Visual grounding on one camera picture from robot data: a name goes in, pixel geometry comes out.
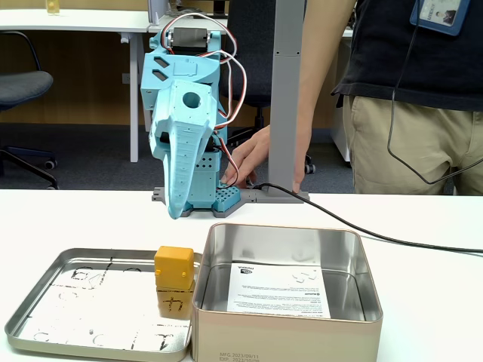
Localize yellow lego block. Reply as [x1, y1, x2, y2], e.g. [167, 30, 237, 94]
[153, 245, 195, 290]

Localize person's hand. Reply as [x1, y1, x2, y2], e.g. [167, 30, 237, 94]
[222, 125, 271, 189]

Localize white desk divider panel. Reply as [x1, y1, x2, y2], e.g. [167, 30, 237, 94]
[148, 0, 167, 24]

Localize white desk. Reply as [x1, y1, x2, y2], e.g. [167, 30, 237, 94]
[0, 9, 163, 164]
[146, 17, 355, 169]

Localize tin lid with numbered grid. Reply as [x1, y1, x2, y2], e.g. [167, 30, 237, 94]
[4, 247, 203, 362]

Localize black office chair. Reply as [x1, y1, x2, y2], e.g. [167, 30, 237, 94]
[0, 31, 60, 191]

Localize white printed paper sheet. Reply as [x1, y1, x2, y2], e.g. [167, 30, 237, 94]
[226, 262, 332, 320]

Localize gold metal tin box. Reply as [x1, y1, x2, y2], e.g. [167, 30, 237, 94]
[190, 222, 384, 362]

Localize person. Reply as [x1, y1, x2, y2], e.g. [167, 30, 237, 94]
[331, 0, 483, 195]

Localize blue ID badge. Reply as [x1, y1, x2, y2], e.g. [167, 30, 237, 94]
[410, 0, 472, 37]

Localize red white servo wires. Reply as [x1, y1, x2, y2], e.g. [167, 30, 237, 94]
[161, 13, 250, 189]

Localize grey camera post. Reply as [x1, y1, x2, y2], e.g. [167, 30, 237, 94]
[248, 0, 311, 204]

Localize thin black cord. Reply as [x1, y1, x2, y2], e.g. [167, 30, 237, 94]
[387, 14, 483, 186]

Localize black cable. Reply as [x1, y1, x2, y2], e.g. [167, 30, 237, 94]
[251, 183, 483, 255]

